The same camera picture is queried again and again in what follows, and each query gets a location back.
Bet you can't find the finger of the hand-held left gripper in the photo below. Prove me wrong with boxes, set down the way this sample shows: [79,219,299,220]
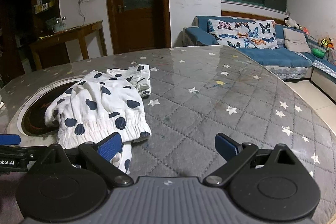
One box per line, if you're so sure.
[0,135,21,146]

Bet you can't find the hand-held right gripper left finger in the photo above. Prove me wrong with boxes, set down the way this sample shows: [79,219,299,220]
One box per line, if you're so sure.
[39,132,134,188]

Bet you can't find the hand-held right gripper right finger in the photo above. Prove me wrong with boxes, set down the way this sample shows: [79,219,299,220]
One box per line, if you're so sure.
[203,133,302,187]

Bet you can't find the white navy-spotted pants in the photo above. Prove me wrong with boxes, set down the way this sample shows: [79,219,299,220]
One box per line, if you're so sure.
[44,64,152,174]

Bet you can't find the round built-in induction cooktop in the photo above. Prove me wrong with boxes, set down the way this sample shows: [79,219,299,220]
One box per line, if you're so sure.
[7,77,87,136]

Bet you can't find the grey star quilted table cover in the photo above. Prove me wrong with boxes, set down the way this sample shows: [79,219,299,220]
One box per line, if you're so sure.
[0,46,336,224]

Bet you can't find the blue sofa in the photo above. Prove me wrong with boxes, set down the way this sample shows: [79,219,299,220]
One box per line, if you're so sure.
[183,15,336,98]

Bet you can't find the butterfly print pillow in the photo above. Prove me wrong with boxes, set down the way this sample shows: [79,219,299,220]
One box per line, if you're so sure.
[247,20,279,49]
[207,19,263,48]

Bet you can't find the brown wooden glass-panel door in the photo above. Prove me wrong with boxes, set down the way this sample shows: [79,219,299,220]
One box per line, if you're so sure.
[104,0,172,54]

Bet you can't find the wooden side table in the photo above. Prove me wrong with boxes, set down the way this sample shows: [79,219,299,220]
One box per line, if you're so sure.
[28,21,108,69]

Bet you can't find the dark wooden shelf cabinet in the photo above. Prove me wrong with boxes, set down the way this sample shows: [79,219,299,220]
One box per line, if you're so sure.
[0,0,62,83]

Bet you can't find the glass kettle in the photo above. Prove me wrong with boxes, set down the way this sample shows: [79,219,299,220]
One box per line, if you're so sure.
[47,17,67,33]

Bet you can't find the beige cushion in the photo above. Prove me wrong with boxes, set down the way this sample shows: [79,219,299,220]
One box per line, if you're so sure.
[283,28,312,53]

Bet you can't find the black and white plush toy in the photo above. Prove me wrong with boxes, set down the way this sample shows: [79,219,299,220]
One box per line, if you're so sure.
[284,17,300,28]

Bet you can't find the colourful plush toy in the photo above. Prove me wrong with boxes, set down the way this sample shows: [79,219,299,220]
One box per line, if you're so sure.
[318,37,335,49]

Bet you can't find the thin charger cable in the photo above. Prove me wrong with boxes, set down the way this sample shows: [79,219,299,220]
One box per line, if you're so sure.
[78,1,86,25]

